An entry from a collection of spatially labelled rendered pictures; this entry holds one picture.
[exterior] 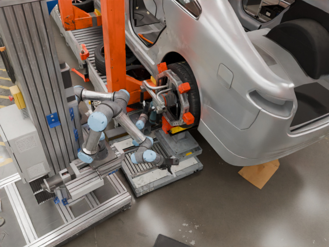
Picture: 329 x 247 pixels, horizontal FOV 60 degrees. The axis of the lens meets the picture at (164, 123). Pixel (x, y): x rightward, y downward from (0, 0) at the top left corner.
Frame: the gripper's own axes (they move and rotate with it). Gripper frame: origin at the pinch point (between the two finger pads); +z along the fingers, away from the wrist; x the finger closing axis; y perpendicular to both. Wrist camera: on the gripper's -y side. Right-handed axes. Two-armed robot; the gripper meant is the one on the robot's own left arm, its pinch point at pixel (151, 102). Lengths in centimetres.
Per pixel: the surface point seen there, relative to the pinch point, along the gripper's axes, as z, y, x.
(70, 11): 146, 8, -173
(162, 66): 17.9, -32.5, 1.9
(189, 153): 1, 56, 52
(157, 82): 18.3, -12.8, -0.6
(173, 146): 0, 53, 33
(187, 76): 2.7, -40.7, 28.7
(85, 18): 161, 22, -157
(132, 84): 20.8, 2.3, -28.3
